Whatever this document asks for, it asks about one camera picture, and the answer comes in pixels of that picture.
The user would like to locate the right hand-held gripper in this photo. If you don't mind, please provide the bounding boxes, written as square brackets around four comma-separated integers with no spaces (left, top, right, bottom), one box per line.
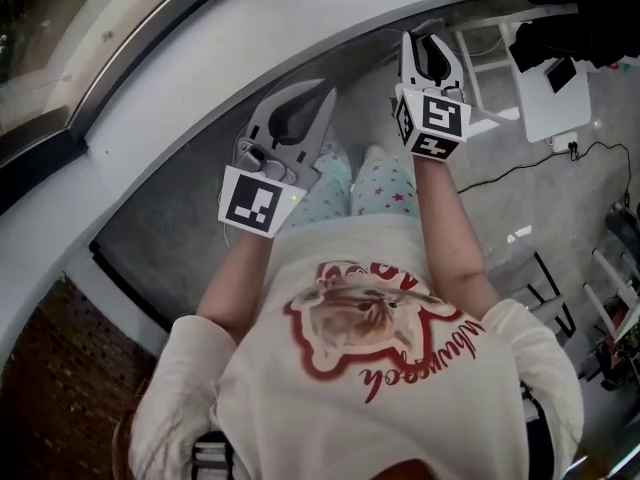
[392,31,474,162]

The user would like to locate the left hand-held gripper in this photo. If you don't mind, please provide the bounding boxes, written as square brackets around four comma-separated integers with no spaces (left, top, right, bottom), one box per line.
[218,78,338,239]

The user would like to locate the person's right forearm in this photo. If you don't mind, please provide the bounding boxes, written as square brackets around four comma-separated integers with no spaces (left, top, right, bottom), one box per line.
[412,155,501,324]

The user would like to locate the person's left forearm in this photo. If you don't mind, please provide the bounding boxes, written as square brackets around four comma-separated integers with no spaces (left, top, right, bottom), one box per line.
[197,227,281,342]

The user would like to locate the light blue star-print trousers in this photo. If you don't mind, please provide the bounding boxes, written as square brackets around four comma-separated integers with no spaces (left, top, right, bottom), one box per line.
[289,135,419,229]

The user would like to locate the small white table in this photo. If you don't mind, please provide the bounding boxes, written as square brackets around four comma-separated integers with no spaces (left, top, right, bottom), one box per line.
[447,15,594,144]

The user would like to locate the black phone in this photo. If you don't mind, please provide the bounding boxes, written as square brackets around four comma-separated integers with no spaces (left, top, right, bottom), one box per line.
[544,57,576,94]

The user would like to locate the black clothing heap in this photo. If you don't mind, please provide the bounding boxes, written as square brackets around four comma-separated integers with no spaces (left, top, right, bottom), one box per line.
[504,0,640,74]

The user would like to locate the white power strip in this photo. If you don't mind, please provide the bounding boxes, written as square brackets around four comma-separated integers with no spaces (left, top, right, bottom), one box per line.
[547,130,584,162]

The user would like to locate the cream printed t-shirt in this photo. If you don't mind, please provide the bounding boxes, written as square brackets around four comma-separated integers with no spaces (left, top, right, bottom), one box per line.
[127,212,586,480]

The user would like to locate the white desk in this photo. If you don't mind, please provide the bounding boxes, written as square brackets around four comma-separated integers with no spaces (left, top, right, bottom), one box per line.
[579,202,640,394]

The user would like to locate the black power cable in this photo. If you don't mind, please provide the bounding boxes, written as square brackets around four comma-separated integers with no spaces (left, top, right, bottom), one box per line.
[457,140,634,204]

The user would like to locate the black metal frame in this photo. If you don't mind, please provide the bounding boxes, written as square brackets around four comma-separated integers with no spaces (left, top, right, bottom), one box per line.
[507,227,576,339]

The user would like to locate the glass window black frame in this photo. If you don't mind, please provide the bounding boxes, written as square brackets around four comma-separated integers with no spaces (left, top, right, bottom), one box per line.
[0,0,291,139]

